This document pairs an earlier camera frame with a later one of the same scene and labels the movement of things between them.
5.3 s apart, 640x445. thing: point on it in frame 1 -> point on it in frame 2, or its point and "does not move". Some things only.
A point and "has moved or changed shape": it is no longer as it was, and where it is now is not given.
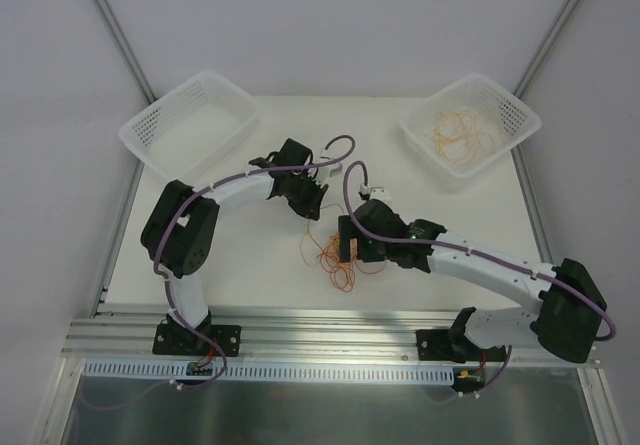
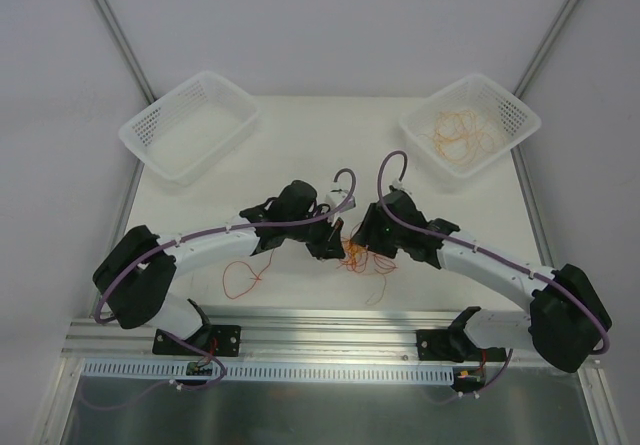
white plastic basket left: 187,133 does not move
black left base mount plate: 166,342 does not move
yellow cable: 459,137 does not move
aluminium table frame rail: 128,335 does not move
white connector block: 375,193 -> 397,184
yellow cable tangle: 328,255 has moved or changed shape
